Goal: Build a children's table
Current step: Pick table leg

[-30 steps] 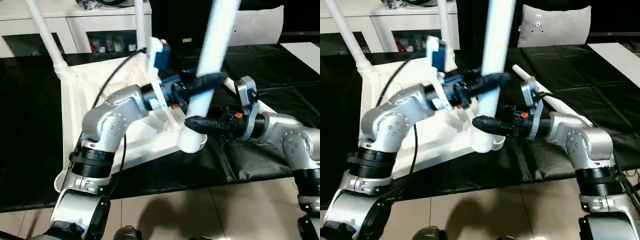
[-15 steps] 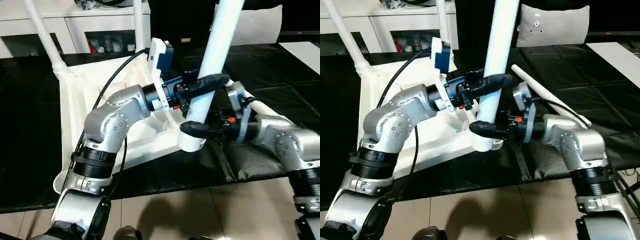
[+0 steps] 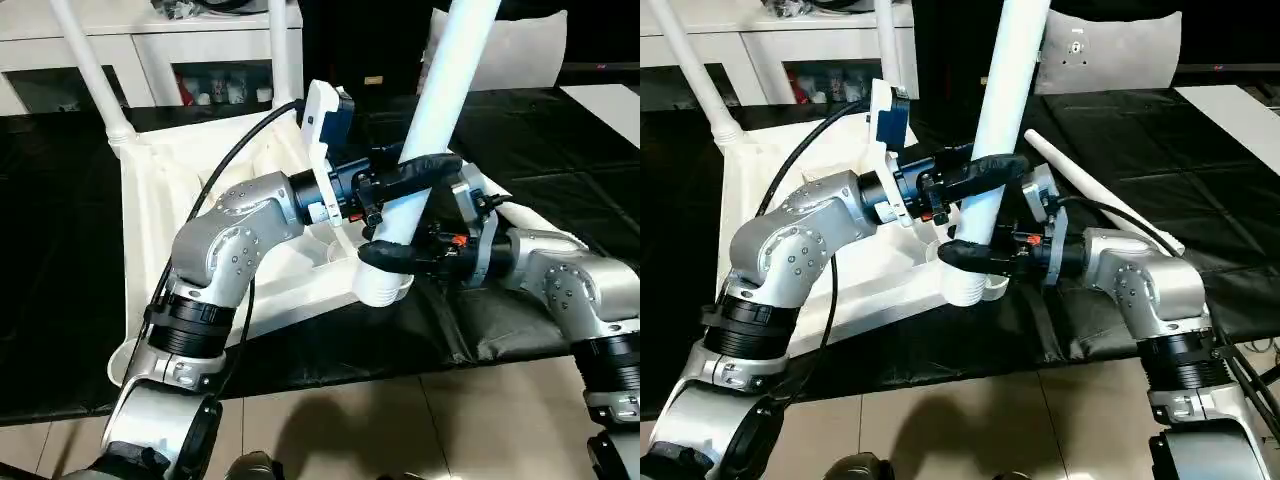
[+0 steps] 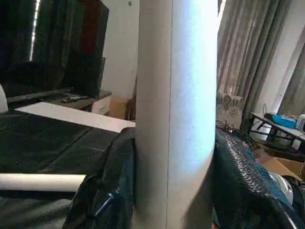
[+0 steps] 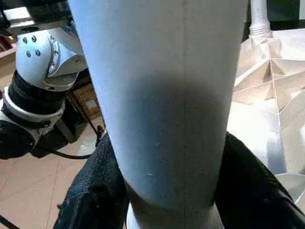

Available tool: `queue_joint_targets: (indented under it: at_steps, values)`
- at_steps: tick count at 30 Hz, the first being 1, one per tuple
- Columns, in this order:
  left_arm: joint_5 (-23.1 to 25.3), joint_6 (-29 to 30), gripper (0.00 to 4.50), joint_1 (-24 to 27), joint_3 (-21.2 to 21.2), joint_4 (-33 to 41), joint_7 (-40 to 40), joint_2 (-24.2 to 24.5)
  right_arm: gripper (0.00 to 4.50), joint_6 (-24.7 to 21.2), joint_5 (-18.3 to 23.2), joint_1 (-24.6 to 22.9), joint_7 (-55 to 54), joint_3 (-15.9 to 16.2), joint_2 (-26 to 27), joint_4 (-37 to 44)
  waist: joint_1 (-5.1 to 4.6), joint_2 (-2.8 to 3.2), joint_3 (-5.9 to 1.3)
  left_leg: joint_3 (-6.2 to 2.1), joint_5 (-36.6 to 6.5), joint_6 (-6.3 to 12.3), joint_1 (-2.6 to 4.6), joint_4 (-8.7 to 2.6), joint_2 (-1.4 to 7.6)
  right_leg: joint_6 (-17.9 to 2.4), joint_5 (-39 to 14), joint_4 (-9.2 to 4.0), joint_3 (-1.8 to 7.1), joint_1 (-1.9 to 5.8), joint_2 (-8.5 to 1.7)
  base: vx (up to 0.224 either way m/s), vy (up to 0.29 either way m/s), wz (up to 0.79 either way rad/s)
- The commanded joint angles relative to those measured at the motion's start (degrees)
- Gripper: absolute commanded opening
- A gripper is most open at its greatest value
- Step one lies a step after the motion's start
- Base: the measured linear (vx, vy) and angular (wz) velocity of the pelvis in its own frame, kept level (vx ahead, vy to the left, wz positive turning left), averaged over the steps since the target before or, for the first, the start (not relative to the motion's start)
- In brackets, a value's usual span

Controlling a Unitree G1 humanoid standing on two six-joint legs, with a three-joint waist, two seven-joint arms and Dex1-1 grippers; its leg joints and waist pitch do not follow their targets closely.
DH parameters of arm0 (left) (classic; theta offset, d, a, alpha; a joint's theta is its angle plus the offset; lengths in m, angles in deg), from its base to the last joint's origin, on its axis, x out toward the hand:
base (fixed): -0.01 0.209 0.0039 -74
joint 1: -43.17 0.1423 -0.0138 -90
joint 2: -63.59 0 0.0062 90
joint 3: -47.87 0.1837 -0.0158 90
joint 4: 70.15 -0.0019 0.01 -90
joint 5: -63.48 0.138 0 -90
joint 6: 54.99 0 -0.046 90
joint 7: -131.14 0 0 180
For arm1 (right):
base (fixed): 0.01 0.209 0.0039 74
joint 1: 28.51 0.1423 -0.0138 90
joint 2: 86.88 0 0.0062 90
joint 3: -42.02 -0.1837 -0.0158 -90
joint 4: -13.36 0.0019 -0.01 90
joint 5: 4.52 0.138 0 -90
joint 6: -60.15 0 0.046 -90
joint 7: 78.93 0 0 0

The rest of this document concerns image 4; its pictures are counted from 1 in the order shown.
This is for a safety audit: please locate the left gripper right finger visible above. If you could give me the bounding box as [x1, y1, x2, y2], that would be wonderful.
[209, 129, 300, 229]

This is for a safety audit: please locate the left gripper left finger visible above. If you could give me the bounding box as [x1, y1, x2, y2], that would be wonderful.
[61, 127, 138, 229]

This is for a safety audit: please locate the white plastic table leg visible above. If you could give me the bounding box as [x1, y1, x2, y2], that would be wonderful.
[0, 173, 87, 192]
[134, 0, 221, 229]

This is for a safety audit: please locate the white rounded robot shell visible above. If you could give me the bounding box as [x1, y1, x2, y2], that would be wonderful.
[271, 173, 294, 206]

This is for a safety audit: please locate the brown cardboard box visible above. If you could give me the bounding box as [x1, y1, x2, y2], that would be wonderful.
[109, 96, 136, 121]
[259, 152, 305, 179]

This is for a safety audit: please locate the black low side table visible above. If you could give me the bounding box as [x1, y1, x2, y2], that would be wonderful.
[247, 111, 305, 148]

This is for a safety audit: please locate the blue box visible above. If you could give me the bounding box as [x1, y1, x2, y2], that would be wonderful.
[271, 114, 296, 129]

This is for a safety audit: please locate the low cabinet with white drawer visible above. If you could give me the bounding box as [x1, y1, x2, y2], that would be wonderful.
[61, 89, 112, 116]

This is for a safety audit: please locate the white board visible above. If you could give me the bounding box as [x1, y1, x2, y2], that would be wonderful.
[14, 101, 136, 134]

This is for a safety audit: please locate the white plastic upturned table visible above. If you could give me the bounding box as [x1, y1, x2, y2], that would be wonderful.
[0, 104, 134, 229]

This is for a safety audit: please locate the grey cushion with holes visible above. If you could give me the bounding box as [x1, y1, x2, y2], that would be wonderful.
[0, 83, 8, 113]

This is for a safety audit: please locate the black upright flat panel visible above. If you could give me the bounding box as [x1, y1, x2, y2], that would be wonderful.
[63, 0, 110, 99]

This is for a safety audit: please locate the grey pleated curtain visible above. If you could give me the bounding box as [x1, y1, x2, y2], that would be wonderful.
[216, 0, 305, 134]

